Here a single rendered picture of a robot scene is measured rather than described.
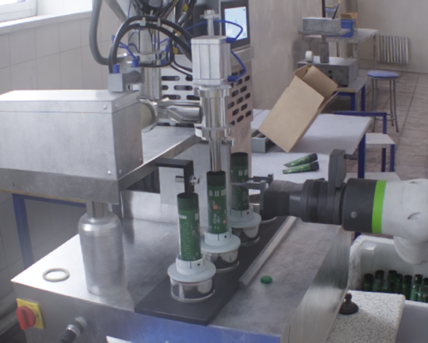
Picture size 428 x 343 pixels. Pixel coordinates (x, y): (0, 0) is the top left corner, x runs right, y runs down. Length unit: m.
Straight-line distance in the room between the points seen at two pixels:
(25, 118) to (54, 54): 2.13
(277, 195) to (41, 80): 2.09
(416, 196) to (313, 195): 0.18
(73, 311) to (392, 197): 0.56
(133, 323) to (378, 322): 0.66
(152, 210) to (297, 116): 1.50
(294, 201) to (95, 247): 0.34
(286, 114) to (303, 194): 1.67
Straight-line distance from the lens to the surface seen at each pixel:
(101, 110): 0.89
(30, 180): 1.01
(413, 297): 1.97
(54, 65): 3.10
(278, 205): 1.07
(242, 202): 1.12
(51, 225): 3.17
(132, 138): 0.94
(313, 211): 1.06
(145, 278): 1.05
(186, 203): 0.90
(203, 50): 0.95
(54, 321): 1.07
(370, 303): 1.52
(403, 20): 11.13
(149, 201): 1.28
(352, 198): 1.03
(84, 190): 0.95
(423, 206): 1.01
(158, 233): 1.23
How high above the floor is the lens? 1.49
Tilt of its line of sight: 17 degrees down
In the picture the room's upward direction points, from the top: 2 degrees counter-clockwise
